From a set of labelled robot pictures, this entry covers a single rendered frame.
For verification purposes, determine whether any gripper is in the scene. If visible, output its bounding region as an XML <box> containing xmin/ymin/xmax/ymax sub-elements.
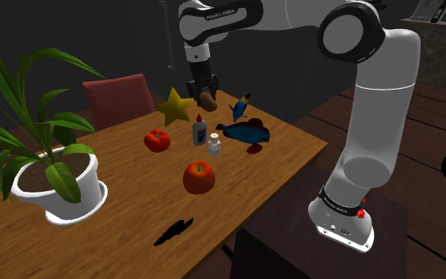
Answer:
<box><xmin>185</xmin><ymin>59</ymin><xmax>220</xmax><ymax>102</ymax></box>

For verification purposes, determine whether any brown potato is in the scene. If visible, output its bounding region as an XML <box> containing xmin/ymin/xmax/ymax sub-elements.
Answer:
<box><xmin>196</xmin><ymin>91</ymin><xmax>219</xmax><ymax>113</ymax></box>

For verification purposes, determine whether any yellow star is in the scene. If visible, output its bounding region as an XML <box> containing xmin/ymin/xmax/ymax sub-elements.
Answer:
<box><xmin>154</xmin><ymin>86</ymin><xmax>196</xmax><ymax>128</ymax></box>

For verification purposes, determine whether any small blue and yellow fish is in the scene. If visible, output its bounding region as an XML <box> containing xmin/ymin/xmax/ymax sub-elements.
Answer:
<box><xmin>228</xmin><ymin>93</ymin><xmax>252</xmax><ymax>123</ymax></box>

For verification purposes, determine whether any white glue bottle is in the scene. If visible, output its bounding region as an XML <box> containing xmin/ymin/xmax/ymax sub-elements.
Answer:
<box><xmin>192</xmin><ymin>113</ymin><xmax>208</xmax><ymax>147</ymax></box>

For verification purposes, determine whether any small white bottle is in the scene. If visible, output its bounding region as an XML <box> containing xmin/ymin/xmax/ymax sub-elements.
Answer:
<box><xmin>207</xmin><ymin>132</ymin><xmax>222</xmax><ymax>158</ymax></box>

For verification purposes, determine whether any large blue and red fish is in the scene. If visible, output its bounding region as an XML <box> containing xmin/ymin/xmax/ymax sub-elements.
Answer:
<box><xmin>215</xmin><ymin>117</ymin><xmax>272</xmax><ymax>155</ymax></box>

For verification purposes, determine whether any red tomato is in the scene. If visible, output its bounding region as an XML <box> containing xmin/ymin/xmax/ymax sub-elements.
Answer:
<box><xmin>143</xmin><ymin>129</ymin><xmax>171</xmax><ymax>154</ymax></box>

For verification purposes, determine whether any red chair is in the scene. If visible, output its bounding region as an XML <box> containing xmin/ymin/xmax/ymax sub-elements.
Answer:
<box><xmin>82</xmin><ymin>73</ymin><xmax>156</xmax><ymax>132</ymax></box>

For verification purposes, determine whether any red apple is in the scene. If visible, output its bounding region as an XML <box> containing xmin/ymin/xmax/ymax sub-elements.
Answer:
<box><xmin>182</xmin><ymin>160</ymin><xmax>216</xmax><ymax>195</ymax></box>

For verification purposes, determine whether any flat black object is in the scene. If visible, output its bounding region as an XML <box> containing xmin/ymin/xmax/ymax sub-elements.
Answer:
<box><xmin>153</xmin><ymin>217</ymin><xmax>195</xmax><ymax>247</ymax></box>

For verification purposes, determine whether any wooden table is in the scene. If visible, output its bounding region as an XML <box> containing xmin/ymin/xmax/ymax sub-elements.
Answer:
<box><xmin>0</xmin><ymin>89</ymin><xmax>329</xmax><ymax>279</ymax></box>

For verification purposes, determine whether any potted green plant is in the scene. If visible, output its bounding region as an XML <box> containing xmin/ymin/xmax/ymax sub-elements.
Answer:
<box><xmin>0</xmin><ymin>48</ymin><xmax>109</xmax><ymax>227</ymax></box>

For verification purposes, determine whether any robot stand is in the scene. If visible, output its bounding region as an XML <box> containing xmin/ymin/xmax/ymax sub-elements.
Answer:
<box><xmin>230</xmin><ymin>165</ymin><xmax>409</xmax><ymax>279</ymax></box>

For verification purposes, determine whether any stone counter with bottle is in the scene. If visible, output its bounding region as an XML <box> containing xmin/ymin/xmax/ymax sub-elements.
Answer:
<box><xmin>399</xmin><ymin>0</ymin><xmax>446</xmax><ymax>94</ymax></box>

